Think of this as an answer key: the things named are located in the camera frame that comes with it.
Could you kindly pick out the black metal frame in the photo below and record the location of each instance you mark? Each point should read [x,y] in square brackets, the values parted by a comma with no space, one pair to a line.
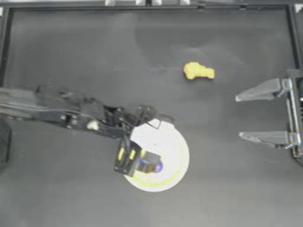
[9,35]

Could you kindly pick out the yellow rimmed white plate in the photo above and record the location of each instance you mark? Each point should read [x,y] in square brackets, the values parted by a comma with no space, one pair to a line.
[170,142]

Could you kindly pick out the purple toy eggplant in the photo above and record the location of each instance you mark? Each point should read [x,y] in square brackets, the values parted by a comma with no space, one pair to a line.
[160,168]

